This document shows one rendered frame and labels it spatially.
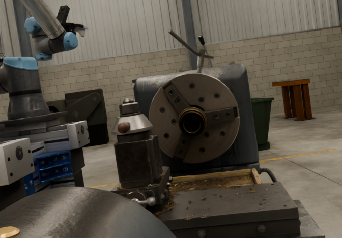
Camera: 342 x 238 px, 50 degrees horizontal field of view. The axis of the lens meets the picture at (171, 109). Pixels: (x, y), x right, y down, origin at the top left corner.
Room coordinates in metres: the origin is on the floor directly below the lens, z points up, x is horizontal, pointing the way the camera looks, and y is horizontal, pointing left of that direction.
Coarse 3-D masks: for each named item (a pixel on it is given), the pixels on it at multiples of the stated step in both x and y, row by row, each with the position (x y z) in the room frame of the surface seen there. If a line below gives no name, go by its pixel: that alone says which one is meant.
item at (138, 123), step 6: (120, 120) 0.69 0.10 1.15; (126, 120) 0.68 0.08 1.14; (132, 120) 0.68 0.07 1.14; (138, 120) 0.68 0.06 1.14; (144, 120) 0.69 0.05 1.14; (114, 126) 0.69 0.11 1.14; (132, 126) 0.67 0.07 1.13; (138, 126) 0.67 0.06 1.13; (144, 126) 0.68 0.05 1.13; (150, 126) 0.69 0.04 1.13; (114, 132) 0.68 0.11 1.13; (126, 132) 0.67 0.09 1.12; (132, 132) 0.67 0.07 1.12
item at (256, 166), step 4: (248, 164) 1.41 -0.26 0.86; (252, 164) 1.40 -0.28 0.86; (256, 164) 1.40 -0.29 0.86; (208, 168) 1.43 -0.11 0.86; (212, 168) 1.42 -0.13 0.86; (216, 168) 1.42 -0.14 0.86; (220, 168) 1.41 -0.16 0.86; (224, 168) 1.41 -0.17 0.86; (228, 168) 1.41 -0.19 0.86; (232, 168) 1.41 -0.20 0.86; (248, 168) 1.40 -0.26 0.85; (256, 168) 1.40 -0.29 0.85; (176, 172) 1.44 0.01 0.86; (192, 172) 1.43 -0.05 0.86; (196, 172) 1.42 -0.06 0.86; (200, 172) 1.42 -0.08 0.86; (204, 172) 1.42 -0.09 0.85; (208, 172) 1.42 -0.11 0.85; (212, 172) 1.42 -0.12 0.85; (172, 176) 1.44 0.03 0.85; (176, 176) 1.43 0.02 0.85
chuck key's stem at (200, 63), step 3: (198, 51) 1.30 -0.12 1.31; (201, 51) 1.30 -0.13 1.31; (204, 51) 1.30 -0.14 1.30; (204, 54) 1.30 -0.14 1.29; (198, 57) 1.30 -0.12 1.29; (201, 57) 1.30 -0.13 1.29; (198, 60) 1.30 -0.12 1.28; (201, 60) 1.30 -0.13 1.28; (198, 63) 1.30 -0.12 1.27; (201, 63) 1.30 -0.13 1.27; (198, 66) 1.30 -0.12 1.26; (201, 66) 1.30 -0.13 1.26; (198, 69) 1.30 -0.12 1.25; (201, 69) 1.31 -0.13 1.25; (198, 72) 1.30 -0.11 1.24
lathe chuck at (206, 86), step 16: (176, 80) 1.28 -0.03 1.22; (192, 80) 1.27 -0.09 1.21; (208, 80) 1.26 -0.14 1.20; (160, 96) 1.28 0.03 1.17; (192, 96) 1.27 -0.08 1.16; (208, 96) 1.26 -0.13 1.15; (224, 96) 1.26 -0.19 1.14; (160, 112) 1.28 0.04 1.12; (176, 112) 1.28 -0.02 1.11; (160, 128) 1.29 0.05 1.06; (176, 128) 1.28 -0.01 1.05; (208, 128) 1.27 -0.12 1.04; (224, 128) 1.26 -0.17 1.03; (160, 144) 1.29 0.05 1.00; (176, 144) 1.28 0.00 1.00; (192, 144) 1.27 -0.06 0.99; (208, 144) 1.27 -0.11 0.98; (224, 144) 1.26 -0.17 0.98; (192, 160) 1.27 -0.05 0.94; (208, 160) 1.27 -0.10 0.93
